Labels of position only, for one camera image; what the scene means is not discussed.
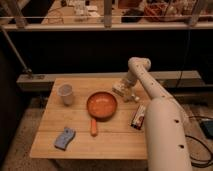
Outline grey diagonal pole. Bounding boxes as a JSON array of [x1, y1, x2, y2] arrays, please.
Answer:
[[0, 26, 33, 79]]

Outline dark snack box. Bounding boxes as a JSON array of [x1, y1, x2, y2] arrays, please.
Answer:
[[131, 105, 146, 130]]

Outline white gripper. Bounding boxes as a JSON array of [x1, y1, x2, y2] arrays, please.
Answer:
[[122, 75, 136, 97]]

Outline black cable on floor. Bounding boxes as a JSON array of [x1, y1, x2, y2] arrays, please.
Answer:
[[185, 114, 213, 169]]

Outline clear plastic bottle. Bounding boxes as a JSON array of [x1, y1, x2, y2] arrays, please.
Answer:
[[112, 82, 140, 103]]

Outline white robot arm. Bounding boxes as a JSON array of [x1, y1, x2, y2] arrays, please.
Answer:
[[123, 57, 193, 171]]

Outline orange basket in background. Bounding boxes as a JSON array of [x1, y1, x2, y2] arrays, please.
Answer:
[[144, 3, 168, 22]]

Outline orange frying pan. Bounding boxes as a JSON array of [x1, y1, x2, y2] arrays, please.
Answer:
[[86, 91, 117, 136]]

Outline metal railing frame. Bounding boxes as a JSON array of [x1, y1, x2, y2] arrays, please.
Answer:
[[0, 0, 213, 31]]

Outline blue sponge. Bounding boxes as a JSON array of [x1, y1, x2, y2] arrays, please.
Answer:
[[54, 127, 76, 150]]

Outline translucent plastic cup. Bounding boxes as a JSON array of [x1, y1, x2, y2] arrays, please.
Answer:
[[57, 84, 73, 106]]

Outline wooden table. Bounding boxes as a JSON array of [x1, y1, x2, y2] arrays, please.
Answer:
[[30, 78, 147, 160]]

